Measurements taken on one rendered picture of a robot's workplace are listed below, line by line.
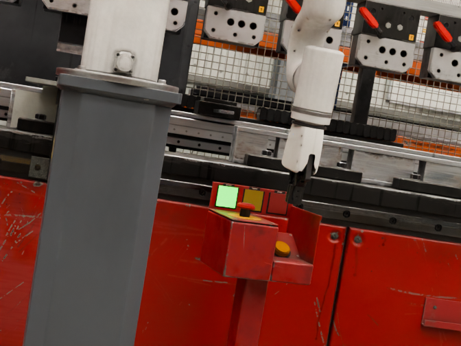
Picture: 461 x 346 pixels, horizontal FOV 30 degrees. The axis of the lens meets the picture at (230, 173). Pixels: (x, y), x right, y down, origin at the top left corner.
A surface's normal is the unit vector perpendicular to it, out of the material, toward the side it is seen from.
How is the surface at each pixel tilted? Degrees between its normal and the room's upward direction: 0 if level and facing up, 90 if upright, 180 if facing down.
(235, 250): 90
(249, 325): 90
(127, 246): 90
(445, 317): 90
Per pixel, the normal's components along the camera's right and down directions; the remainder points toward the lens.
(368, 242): 0.15, 0.07
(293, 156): -0.94, -0.15
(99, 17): -0.57, -0.05
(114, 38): -0.12, 0.04
